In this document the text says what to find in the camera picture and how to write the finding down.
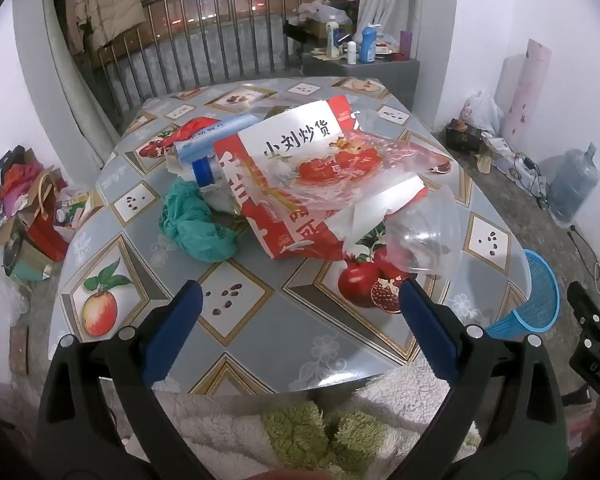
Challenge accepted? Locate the blue-label plastic bottle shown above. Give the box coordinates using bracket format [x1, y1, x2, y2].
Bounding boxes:
[191, 156, 246, 213]

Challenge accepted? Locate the green plastic bag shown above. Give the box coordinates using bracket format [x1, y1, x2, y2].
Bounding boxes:
[160, 179, 241, 263]

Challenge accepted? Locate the clear plastic container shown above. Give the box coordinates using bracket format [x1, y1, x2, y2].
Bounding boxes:
[385, 185, 463, 278]

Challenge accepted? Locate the light blue bag roll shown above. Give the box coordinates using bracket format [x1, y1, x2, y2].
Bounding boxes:
[174, 114, 260, 161]

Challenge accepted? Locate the grey cabinet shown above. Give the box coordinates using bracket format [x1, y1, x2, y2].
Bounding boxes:
[301, 50, 421, 111]

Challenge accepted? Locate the beige padded jacket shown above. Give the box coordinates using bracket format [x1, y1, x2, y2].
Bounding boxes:
[67, 0, 147, 53]

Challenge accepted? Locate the blue bottle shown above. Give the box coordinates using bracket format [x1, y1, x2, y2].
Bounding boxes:
[360, 23, 379, 64]

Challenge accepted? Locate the red and white paper bag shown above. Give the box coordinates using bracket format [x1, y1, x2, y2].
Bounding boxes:
[212, 95, 431, 261]

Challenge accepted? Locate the red plastic bag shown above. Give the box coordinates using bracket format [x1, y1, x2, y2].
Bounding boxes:
[152, 116, 216, 153]

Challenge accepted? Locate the blue plastic wastebasket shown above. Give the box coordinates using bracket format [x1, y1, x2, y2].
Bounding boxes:
[482, 249, 561, 338]

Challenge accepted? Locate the white bottle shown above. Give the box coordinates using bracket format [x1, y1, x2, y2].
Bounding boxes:
[326, 16, 342, 58]

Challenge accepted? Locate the red gift bag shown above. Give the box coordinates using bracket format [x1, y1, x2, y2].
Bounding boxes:
[27, 170, 71, 261]

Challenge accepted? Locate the fruit-print tablecloth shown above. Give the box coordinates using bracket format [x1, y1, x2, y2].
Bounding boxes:
[50, 77, 531, 396]

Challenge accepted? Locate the pile of colourful clothes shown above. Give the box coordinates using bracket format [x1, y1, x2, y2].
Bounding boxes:
[0, 145, 41, 236]

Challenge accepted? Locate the large water jug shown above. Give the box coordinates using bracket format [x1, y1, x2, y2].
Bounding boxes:
[547, 142, 600, 226]

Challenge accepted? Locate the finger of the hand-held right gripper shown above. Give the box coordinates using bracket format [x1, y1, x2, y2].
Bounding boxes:
[567, 281, 600, 333]

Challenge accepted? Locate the pile of laundry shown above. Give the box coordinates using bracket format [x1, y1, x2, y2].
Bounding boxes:
[297, 0, 366, 26]

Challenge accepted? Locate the pink rolled mat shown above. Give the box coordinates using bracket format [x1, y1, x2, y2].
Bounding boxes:
[500, 38, 552, 143]

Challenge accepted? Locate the clear flower-print plastic wrapper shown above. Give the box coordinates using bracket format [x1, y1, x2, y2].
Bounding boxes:
[265, 130, 453, 211]

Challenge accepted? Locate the black charger with cable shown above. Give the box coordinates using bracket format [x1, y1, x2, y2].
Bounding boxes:
[512, 152, 551, 211]

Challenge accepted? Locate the white plastic bag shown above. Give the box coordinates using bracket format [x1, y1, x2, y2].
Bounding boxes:
[462, 91, 503, 133]

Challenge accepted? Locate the dark cardboard box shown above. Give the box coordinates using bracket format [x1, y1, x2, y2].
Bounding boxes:
[446, 119, 483, 153]

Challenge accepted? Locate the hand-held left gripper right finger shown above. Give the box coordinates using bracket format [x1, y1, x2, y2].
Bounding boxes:
[399, 277, 568, 480]

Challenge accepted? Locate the teal and gold box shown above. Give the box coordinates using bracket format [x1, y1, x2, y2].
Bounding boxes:
[2, 230, 56, 283]

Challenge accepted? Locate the white green fluffy blanket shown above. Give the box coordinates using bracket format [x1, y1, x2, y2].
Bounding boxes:
[115, 360, 481, 480]

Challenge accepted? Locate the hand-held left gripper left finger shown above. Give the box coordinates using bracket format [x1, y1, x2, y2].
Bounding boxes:
[37, 280, 216, 480]

